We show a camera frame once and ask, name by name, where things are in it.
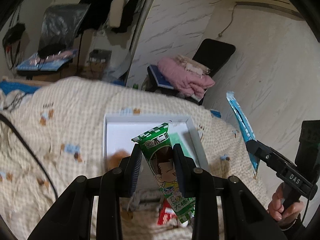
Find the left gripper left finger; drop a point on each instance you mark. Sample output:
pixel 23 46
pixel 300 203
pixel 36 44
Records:
pixel 70 217

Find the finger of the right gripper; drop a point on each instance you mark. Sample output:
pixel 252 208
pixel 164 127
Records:
pixel 272 158

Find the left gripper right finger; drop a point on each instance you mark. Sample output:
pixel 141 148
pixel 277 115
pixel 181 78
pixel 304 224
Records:
pixel 243 215

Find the blue white biscuit package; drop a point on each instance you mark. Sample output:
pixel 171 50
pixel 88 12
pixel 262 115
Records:
pixel 245 127

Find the packaged bread bun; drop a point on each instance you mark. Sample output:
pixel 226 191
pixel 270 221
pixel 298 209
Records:
pixel 113 161

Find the red snack packet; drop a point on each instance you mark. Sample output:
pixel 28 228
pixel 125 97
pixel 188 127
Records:
pixel 167 215

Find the green hand cream tube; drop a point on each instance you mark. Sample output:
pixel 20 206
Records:
pixel 186 143

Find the green candy stick package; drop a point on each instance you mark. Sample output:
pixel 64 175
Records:
pixel 157 149

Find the person's right hand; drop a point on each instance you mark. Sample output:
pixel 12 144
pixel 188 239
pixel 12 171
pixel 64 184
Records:
pixel 286 218

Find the checkered bear print quilt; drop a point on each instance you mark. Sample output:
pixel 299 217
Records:
pixel 62 124

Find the pink folded blanket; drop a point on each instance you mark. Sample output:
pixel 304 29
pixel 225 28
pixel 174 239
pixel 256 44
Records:
pixel 186 82

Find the folded beige cloth stack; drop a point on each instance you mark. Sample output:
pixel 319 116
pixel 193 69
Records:
pixel 192 66

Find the blue book under blanket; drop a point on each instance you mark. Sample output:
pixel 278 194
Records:
pixel 157 78

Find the black hanging bag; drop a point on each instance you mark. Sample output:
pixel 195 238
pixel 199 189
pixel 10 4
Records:
pixel 12 43

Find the black plastic covered chair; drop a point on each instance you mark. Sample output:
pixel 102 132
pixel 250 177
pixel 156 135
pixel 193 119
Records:
pixel 59 28

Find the hanging black coat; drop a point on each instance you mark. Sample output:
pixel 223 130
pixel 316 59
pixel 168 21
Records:
pixel 96 15

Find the hanging white garment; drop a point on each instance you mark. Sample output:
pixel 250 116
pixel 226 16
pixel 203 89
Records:
pixel 115 14

